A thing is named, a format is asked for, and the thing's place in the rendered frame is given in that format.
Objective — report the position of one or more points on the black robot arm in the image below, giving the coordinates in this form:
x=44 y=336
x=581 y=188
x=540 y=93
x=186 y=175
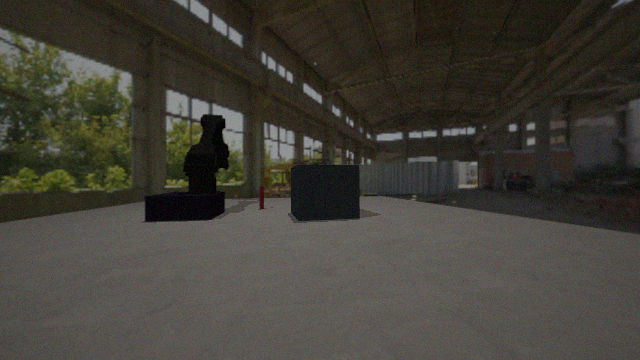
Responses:
x=210 y=152

